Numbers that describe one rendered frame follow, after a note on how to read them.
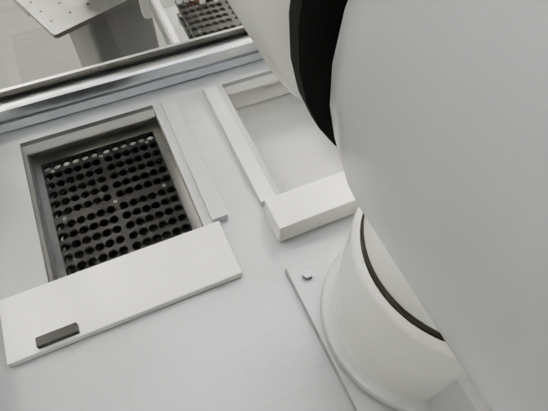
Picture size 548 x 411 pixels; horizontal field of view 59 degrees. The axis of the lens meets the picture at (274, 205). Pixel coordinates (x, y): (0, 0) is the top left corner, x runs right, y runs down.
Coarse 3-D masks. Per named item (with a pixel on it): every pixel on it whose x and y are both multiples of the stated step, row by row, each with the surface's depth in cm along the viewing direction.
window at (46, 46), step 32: (0, 0) 59; (32, 0) 60; (64, 0) 62; (96, 0) 64; (128, 0) 65; (160, 0) 67; (192, 0) 69; (224, 0) 72; (0, 32) 62; (32, 32) 63; (64, 32) 65; (96, 32) 67; (128, 32) 69; (160, 32) 71; (192, 32) 74; (224, 32) 76; (0, 64) 65; (32, 64) 67; (64, 64) 69; (96, 64) 71
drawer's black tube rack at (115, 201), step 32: (96, 160) 75; (128, 160) 76; (160, 160) 76; (64, 192) 75; (96, 192) 76; (128, 192) 76; (160, 192) 76; (64, 224) 69; (96, 224) 69; (128, 224) 69; (160, 224) 69; (64, 256) 66; (96, 256) 66
